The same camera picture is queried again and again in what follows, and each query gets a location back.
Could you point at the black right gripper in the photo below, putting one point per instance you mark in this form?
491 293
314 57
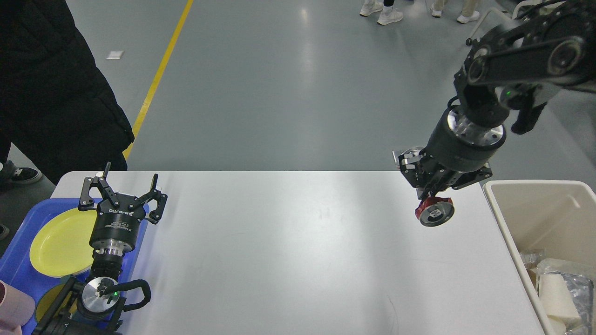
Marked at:
458 144

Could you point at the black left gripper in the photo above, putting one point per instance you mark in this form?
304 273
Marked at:
116 228

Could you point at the red snack wrapper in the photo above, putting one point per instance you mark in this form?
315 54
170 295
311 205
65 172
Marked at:
430 213

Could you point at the yellow plastic plate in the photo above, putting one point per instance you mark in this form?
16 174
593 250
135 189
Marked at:
64 240

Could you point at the pink mug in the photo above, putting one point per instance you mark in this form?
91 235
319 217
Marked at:
16 309

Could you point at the aluminium foil tray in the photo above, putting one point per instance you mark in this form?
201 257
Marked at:
580 279

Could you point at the white paper cup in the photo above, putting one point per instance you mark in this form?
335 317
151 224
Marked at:
558 303

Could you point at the foil sheet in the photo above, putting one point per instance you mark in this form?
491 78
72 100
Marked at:
532 257

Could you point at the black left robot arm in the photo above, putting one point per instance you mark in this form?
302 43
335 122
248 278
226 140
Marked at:
94 306

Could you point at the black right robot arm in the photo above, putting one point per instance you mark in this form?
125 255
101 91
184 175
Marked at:
516 66

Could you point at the person in black coat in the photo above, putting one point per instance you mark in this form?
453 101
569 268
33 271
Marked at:
58 111

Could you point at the blue plastic tray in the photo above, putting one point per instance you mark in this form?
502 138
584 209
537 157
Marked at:
17 271

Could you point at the beige plastic bin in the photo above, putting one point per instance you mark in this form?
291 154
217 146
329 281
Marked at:
558 216

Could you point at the white rolling chair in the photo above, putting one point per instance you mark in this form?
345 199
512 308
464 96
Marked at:
496 15

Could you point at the white floor label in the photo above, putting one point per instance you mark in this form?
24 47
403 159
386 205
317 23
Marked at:
115 55

